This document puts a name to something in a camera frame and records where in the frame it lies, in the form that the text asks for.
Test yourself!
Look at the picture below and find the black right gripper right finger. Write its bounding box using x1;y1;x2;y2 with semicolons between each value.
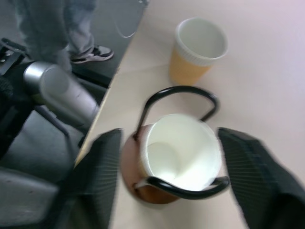
217;127;305;229

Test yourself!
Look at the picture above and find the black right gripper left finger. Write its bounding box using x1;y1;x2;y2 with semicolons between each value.
54;128;124;229

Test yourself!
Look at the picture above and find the paper cup with white inside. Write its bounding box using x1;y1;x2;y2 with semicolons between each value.
142;114;223;192

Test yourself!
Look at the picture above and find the orange paper cup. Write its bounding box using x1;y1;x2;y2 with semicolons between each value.
168;16;229;86

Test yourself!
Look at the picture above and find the grey robot body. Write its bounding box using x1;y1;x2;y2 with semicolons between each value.
0;166;61;229

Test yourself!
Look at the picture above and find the black and white sneaker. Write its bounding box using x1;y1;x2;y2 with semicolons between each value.
70;46;114;64

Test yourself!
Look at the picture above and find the person in grey trousers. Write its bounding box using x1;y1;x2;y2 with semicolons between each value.
14;0;101;72

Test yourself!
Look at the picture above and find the black wire cup holder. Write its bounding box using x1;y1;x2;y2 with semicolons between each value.
121;85;231;206

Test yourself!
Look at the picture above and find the black metal frame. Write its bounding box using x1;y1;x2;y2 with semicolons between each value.
0;38;36;160

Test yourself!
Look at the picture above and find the thin white cable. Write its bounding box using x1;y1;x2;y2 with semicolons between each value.
113;0;145;38

